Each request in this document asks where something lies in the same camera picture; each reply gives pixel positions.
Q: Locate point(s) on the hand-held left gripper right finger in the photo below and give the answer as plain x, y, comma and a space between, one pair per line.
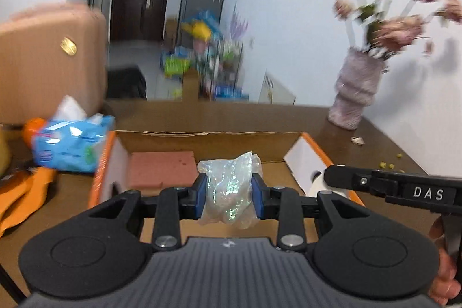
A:
257, 195

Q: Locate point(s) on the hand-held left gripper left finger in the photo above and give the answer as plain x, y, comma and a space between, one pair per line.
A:
202, 194

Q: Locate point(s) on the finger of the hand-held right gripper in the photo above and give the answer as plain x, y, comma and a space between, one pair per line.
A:
346, 178

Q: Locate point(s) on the clear plastic bundle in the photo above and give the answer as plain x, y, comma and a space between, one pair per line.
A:
228, 185

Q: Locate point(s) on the orange-edged cardboard box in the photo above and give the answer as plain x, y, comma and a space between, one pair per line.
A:
162, 142

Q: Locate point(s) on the person's right hand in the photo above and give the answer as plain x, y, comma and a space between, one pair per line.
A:
445, 275

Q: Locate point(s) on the pale purple ribbed vase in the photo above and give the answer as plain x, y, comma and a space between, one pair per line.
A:
355, 88

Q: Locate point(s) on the small cardboard box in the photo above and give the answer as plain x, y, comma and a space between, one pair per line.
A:
190, 86

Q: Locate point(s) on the metal storage cart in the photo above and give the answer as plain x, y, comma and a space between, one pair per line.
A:
229, 70

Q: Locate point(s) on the green packet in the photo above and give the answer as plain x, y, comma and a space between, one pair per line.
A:
175, 64

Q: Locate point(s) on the black chair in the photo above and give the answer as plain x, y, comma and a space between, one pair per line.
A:
126, 82

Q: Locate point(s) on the blue tissue pack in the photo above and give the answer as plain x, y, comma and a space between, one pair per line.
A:
68, 145

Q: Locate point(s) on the yellow toy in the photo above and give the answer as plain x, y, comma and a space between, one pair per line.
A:
196, 29

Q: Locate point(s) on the orange bag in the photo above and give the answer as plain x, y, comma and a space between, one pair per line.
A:
21, 196

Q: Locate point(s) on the pink suitcase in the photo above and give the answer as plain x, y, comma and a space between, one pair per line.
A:
43, 70

